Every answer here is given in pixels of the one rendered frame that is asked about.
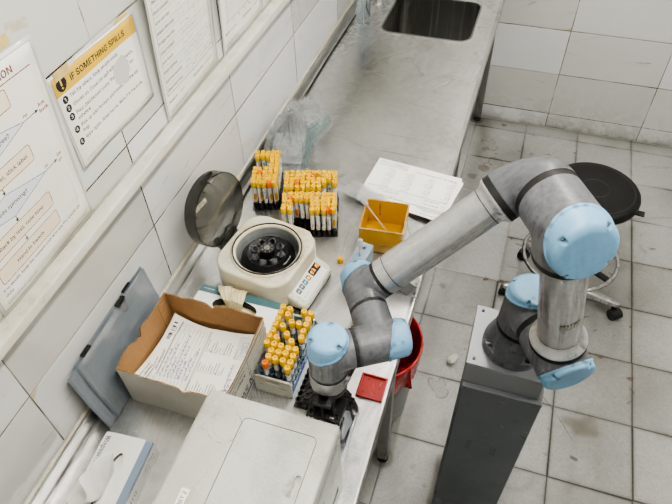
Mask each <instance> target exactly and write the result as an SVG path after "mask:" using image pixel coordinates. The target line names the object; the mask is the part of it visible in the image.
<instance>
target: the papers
mask: <svg viewBox="0 0 672 504"><path fill-rule="evenodd" d="M461 180H462V179H461V178H457V177H453V176H449V175H445V174H441V173H437V172H434V171H430V170H426V169H422V168H419V167H415V166H411V165H407V164H403V163H399V162H395V161H391V160H387V159H383V158H379V160H378V162H377V163H376V165H375V166H374V168H373V170H372V171H371V173H370V175H369V176H368V178H367V180H366V181H365V184H366V185H368V186H369V187H371V188H372V189H374V190H375V191H377V192H378V193H379V194H381V195H383V196H385V197H387V198H389V199H391V200H392V201H394V202H399V203H406V204H410V207H409V214H412V215H416V216H419V217H423V218H426V219H430V220H433V219H435V218H436V217H437V216H439V215H440V214H442V213H443V212H445V211H446V210H447V209H449V208H450V207H451V206H452V204H453V202H454V200H455V198H456V196H457V194H458V193H459V191H460V189H461V187H462V186H463V184H464V183H462V181H461Z"/></svg>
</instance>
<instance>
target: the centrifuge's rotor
mask: <svg viewBox="0 0 672 504"><path fill-rule="evenodd" d="M260 244H261V246H260ZM295 259H296V255H295V250H294V247H293V246H292V244H291V243H290V242H288V241H287V240H285V239H283V238H280V237H276V236H263V237H260V238H257V239H255V240H254V241H252V242H250V243H249V244H248V245H247V246H246V247H245V249H244V250H243V252H242V256H241V261H242V266H243V267H244V268H246V269H247V270H250V271H252V272H256V273H272V272H276V271H279V270H282V269H284V268H286V267H287V266H289V265H290V264H291V263H292V262H293V261H294V260H295Z"/></svg>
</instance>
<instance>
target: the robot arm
mask: <svg viewBox="0 0 672 504"><path fill-rule="evenodd" d="M518 217H520V218H521V220H522V221H523V223H524V225H525V226H526V228H527V229H528V231H529V233H530V236H531V258H532V262H533V264H534V265H535V267H536V268H537V269H538V270H539V274H522V275H519V276H517V277H515V278H514V279H513V280H512V281H511V282H510V284H509V287H508V288H507V289H506V291H505V297H504V299H503V302H502V305H501V308H500V311H499V313H498V316H497V317H496V318H495V319H494V320H492V321H491V322H490V323H489V324H488V325H487V327H486V329H485V331H484V334H483V337H482V346H483V349H484V351H485V353H486V355H487V356H488V358H489V359H490V360H491V361H492V362H494V363H495V364H496V365H498V366H500V367H501V368H504V369H506V370H510V371H516V372H522V371H528V370H530V369H534V371H535V373H536V375H537V379H539V380H540V382H541V384H542V385H543V387H544V388H546V389H548V390H559V389H564V388H567V387H570V386H573V385H575V384H578V383H580V382H582V381H583V380H585V379H587V378H588V377H589V376H591V375H592V374H593V373H594V371H595V364H594V362H593V358H591V357H590V355H589V354H588V351H587V346H588V333H587V330H586V328H585V327H584V325H583V318H584V311H585V304H586V297H587V290H588V283H589V277H590V276H592V275H594V274H596V273H598V272H600V271H601V270H602V269H604V268H605V267H606V266H607V265H608V263H607V261H609V260H612V259H613V258H614V256H615V255H616V253H617V251H618V248H619V243H620V236H619V232H618V229H617V227H616V226H615V224H614V222H613V220H612V218H611V216H610V215H609V213H608V212H607V211H606V210H605V209H603V208H602V207H601V205H600V204H599V203H598V202H597V200H596V199H595V198H594V196H593V195H592V194H591V193H590V191H589V190H588V189H587V187H586V186H585V185H584V183H583V182H582V181H581V180H580V178H579V177H578V175H577V174H576V173H575V171H574V170H573V169H572V168H571V167H570V166H569V165H567V164H566V163H564V162H563V161H560V160H558V159H555V158H550V157H529V158H524V159H520V160H516V161H513V162H511V163H508V164H506V165H503V166H501V167H499V168H497V169H496V170H494V171H492V172H491V173H489V174H488V175H487V176H485V177H484V178H482V179H481V180H480V184H479V187H478V189H476V190H475V191H473V192H472V193H470V194H469V195H468V196H466V197H465V198H463V199H462V200H460V201H459V202H457V203H456V204H455V205H453V206H452V207H450V208H449V209H447V210H446V211H445V212H443V213H442V214H440V215H439V216H437V217H436V218H435V219H433V220H432V221H430V222H429V223H427V224H426V225H425V226H423V227H422V228H420V229H419V230H417V231H416V232H415V233H413V234H412V235H410V236H409V237H407V238H406V239H405V240H403V241H402V242H400V243H399V244H397V245H396V246H394V247H393V248H392V249H390V250H389V251H387V252H386V253H384V254H383V255H382V256H380V257H379V258H377V259H376V260H374V261H373V262H372V263H370V262H368V261H365V260H357V261H356V262H354V263H352V262H351V263H349V264H348V265H346V266H345V267H344V268H343V270H342V272H341V274H340V280H341V284H342V292H343V295H344V297H345V299H346V302H347V305H348V308H349V312H350V315H351V318H352V322H353V325H354V327H352V328H348V329H344V328H343V327H342V326H341V325H340V324H338V323H333V322H330V321H326V322H321V323H319V324H317V325H315V326H314V327H313V328H312V329H311V330H310V332H309V334H308V337H307V348H306V354H307V358H308V364H309V378H310V384H311V387H312V390H313V392H312V394H311V397H310V400H311V402H310V404H309V407H308V409H307V412H306V417H308V416H310V418H312V417H313V419H316V420H320V421H323V422H327V423H330V424H334V425H337V426H339V432H340V433H341V430H342V433H341V438H342V439H344V438H345V436H346V434H347V431H348V429H350V428H351V426H352V424H353V421H354V418H355V415H356V413H357V410H358V404H357V403H356V401H355V398H353V397H352V393H350V392H349V391H348V389H347V385H348V383H349V381H350V380H351V377H352V375H353V373H354V371H355V369H356V368H360V367H365V366H370V365H375V364H379V363H384V362H392V361H393V360H397V359H401V358H404V357H408V356H409V355H410V354H411V353H412V349H413V341H412V335H411V331H410V328H409V325H408V323H407V322H406V320H405V319H404V318H392V316H391V313H390V310H389V307H388V304H387V302H386V298H387V297H389V296H390V295H392V294H394V293H395V292H397V291H398V290H400V289H401V288H403V287H404V286H406V285H407V284H409V283H410V282H412V281H413V280H415V279H416V278H418V277H419V276H421V275H422V274H424V273H425V272H427V271H428V270H430V269H431V268H433V267H434V266H436V265H437V264H439V263H440V262H442V261H443V260H445V259H446V258H448V257H449V256H451V255H452V254H454V253H455V252H457V251H458V250H460V249H461V248H463V247H464V246H466V245H467V244H469V243H470V242H472V241H473V240H475V239H476V238H478V237H479V236H481V235H483V234H484V233H486V232H487V231H489V230H490V229H492V228H493V227H495V226H496V225H498V224H499V223H501V222H503V221H504V222H512V221H514V220H515V219H517V218H518ZM311 409H312V410H313V411H312V410H311Z"/></svg>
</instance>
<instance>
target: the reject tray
mask: <svg viewBox="0 0 672 504"><path fill-rule="evenodd" d="M387 383H388V378H384V377H380V376H376V375H373V374H369V373H365V372H363V373H362V376H361V379H360V381H359V384H358V387H357V390H356V393H355V396H357V397H361V398H365V399H368V400H372V401H376V402H379V403H382V399H383V396H384V393H385V389H386V386H387Z"/></svg>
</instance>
